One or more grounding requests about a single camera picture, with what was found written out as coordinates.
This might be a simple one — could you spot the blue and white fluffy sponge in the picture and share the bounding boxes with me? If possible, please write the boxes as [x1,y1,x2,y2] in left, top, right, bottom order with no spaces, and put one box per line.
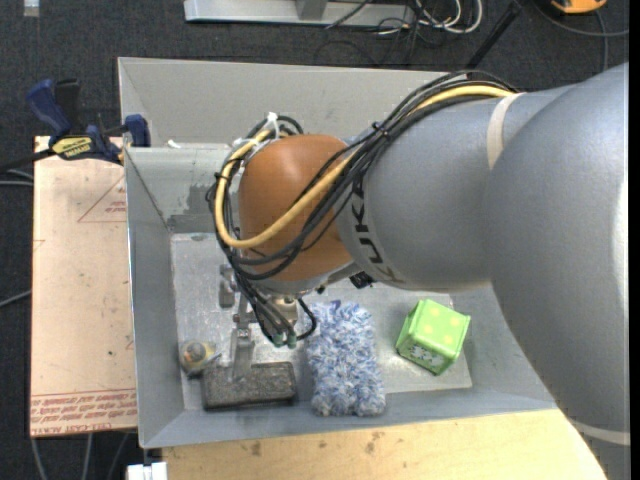
[303,299,388,418]

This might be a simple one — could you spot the green dice cube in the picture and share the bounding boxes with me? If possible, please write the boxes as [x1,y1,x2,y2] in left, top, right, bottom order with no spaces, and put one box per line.
[394,298,473,377]

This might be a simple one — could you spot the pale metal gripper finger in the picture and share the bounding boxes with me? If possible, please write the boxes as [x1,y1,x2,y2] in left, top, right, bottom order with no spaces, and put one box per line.
[217,263,237,310]
[228,312,257,384]

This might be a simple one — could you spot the small round grey thing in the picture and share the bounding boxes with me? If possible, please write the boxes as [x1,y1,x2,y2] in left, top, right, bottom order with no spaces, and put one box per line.
[178,339,222,378]

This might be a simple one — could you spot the dark speckled flat block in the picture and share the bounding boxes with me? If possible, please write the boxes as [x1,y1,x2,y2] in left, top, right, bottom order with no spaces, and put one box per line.
[200,361,299,412]

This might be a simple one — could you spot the grey metal bin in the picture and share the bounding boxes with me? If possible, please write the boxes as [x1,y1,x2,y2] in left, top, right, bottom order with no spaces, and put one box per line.
[117,56,557,450]

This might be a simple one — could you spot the brown cardboard board red print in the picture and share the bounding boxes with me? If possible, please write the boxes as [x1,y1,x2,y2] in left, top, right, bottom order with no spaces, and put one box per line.
[29,135,139,438]

